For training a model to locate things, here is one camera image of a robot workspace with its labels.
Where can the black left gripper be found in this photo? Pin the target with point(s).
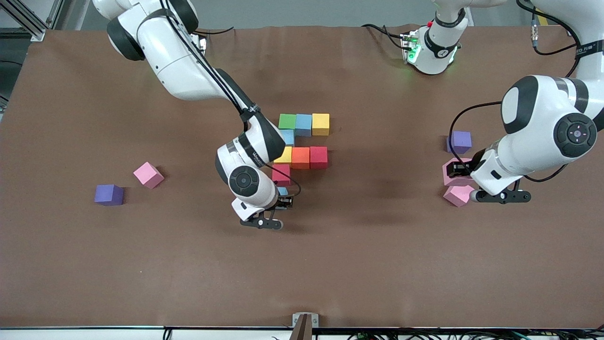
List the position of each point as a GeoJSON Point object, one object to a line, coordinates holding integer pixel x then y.
{"type": "Point", "coordinates": [464, 168]}

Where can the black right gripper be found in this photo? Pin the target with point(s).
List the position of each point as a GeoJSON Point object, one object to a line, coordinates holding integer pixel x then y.
{"type": "Point", "coordinates": [283, 202]}

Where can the blue foam cube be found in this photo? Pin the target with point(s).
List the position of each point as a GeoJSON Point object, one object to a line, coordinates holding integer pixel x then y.
{"type": "Point", "coordinates": [304, 125]}
{"type": "Point", "coordinates": [289, 137]}
{"type": "Point", "coordinates": [282, 191]}

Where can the pink foam cube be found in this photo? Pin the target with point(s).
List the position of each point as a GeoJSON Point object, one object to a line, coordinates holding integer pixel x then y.
{"type": "Point", "coordinates": [455, 181]}
{"type": "Point", "coordinates": [148, 175]}
{"type": "Point", "coordinates": [457, 196]}

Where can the red foam cube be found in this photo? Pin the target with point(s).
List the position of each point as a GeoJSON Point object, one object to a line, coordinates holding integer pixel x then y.
{"type": "Point", "coordinates": [282, 174]}
{"type": "Point", "coordinates": [319, 157]}

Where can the yellow foam cube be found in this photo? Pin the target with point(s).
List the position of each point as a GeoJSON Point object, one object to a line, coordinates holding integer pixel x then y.
{"type": "Point", "coordinates": [321, 124]}
{"type": "Point", "coordinates": [286, 157]}

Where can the orange foam cube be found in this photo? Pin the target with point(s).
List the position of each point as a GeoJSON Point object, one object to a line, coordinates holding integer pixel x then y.
{"type": "Point", "coordinates": [301, 158]}

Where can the green foam cube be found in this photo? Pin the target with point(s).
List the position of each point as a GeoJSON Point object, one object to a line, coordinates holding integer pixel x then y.
{"type": "Point", "coordinates": [287, 122]}

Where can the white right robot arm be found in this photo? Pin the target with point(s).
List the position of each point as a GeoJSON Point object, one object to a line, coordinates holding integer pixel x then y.
{"type": "Point", "coordinates": [179, 61]}

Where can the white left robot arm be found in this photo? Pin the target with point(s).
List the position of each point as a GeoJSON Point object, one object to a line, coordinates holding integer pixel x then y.
{"type": "Point", "coordinates": [542, 123]}

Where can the purple foam cube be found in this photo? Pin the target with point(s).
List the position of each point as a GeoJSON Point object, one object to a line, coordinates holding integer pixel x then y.
{"type": "Point", "coordinates": [108, 194]}
{"type": "Point", "coordinates": [459, 142]}

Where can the brown table cover sheet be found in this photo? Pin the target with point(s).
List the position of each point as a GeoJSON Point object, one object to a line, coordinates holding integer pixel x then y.
{"type": "Point", "coordinates": [302, 264]}

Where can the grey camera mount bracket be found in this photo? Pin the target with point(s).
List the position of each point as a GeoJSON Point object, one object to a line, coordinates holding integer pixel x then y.
{"type": "Point", "coordinates": [304, 330]}

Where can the white table front rail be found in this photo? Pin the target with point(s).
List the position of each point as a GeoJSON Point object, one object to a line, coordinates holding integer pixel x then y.
{"type": "Point", "coordinates": [71, 334]}

